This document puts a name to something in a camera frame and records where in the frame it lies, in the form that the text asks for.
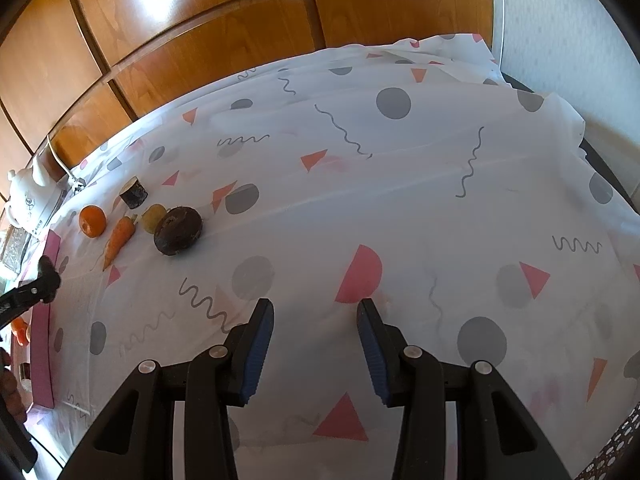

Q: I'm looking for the dark dotted seat cushion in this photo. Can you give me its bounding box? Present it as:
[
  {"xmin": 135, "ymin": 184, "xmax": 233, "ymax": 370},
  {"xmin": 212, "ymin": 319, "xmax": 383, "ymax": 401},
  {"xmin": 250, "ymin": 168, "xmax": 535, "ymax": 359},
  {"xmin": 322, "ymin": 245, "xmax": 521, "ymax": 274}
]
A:
[{"xmin": 575, "ymin": 400, "xmax": 640, "ymax": 480}]

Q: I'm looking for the person's left hand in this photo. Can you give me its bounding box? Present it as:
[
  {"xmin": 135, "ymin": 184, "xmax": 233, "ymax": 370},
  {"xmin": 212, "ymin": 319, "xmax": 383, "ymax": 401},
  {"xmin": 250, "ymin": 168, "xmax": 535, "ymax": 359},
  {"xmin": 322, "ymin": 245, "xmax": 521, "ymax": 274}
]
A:
[{"xmin": 0, "ymin": 347, "xmax": 27, "ymax": 426}]

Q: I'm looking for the white power cable with plug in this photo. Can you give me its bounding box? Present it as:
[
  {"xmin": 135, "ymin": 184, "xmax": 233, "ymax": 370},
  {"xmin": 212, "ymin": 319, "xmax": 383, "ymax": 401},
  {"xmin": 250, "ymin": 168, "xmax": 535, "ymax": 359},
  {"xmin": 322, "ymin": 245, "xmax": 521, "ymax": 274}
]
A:
[{"xmin": 46, "ymin": 134, "xmax": 86, "ymax": 192}]

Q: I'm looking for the ornate silver tissue box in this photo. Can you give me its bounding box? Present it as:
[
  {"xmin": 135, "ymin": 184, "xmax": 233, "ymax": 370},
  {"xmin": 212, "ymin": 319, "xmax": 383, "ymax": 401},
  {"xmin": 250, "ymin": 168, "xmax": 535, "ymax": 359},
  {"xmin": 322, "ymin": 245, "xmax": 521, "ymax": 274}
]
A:
[{"xmin": 0, "ymin": 227, "xmax": 28, "ymax": 278}]

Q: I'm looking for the small orange carrot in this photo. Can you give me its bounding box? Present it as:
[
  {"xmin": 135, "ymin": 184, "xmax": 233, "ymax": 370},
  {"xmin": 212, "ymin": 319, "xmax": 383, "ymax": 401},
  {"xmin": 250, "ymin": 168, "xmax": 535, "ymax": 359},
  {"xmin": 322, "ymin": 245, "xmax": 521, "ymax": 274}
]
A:
[{"xmin": 102, "ymin": 214, "xmax": 138, "ymax": 272}]

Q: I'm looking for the plain orange mandarin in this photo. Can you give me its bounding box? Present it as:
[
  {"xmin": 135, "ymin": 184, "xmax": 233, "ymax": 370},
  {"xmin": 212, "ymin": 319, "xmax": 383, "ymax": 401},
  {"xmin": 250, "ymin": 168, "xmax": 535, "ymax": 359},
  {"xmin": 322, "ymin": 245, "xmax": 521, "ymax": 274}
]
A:
[{"xmin": 78, "ymin": 204, "xmax": 107, "ymax": 238}]

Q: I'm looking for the white patterned tablecloth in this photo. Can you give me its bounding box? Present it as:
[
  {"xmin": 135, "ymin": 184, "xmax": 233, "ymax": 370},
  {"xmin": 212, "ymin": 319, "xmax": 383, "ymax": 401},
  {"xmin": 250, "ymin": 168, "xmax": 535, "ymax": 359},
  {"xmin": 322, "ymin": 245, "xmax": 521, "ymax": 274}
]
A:
[{"xmin": 0, "ymin": 32, "xmax": 640, "ymax": 480}]

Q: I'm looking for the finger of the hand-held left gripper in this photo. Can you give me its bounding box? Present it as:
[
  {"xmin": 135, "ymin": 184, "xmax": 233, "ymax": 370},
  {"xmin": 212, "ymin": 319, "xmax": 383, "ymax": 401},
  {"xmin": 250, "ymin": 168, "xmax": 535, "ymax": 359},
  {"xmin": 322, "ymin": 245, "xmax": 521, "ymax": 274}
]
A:
[{"xmin": 0, "ymin": 255, "xmax": 62, "ymax": 331}]

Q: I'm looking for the cut eggplant piece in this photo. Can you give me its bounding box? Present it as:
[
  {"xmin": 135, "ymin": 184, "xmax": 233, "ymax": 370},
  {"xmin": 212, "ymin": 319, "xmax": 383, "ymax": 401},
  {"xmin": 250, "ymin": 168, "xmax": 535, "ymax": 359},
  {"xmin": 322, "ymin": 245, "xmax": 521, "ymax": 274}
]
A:
[{"xmin": 119, "ymin": 176, "xmax": 150, "ymax": 210}]

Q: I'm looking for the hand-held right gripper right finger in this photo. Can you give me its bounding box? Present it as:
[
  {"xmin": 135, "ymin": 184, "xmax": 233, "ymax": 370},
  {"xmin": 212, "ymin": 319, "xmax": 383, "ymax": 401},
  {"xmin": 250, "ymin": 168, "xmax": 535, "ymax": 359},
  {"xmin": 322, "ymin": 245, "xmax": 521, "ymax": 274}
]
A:
[{"xmin": 356, "ymin": 297, "xmax": 573, "ymax": 480}]

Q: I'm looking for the white floral ceramic kettle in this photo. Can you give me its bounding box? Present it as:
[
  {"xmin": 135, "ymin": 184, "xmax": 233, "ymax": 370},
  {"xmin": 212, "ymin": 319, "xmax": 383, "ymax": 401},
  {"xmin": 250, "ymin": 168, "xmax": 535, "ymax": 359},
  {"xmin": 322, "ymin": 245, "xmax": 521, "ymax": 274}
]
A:
[{"xmin": 5, "ymin": 157, "xmax": 63, "ymax": 233}]

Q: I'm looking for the pale yellow round potato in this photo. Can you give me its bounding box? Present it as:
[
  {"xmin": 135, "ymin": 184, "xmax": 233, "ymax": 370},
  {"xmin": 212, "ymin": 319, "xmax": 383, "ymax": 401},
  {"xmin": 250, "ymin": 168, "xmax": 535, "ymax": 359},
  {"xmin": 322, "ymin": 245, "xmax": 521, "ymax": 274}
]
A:
[{"xmin": 141, "ymin": 203, "xmax": 168, "ymax": 234}]

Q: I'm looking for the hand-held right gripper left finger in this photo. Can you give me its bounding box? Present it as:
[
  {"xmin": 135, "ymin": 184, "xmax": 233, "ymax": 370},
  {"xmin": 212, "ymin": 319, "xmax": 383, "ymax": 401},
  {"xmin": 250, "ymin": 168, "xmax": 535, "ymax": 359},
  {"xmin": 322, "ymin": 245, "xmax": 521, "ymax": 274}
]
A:
[{"xmin": 59, "ymin": 297, "xmax": 276, "ymax": 480}]

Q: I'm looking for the pink shallow cardboard box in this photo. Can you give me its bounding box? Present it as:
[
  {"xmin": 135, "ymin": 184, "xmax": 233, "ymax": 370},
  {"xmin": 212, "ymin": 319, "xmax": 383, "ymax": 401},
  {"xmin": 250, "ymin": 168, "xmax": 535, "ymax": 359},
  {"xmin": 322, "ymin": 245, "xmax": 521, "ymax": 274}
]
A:
[{"xmin": 0, "ymin": 229, "xmax": 63, "ymax": 409}]

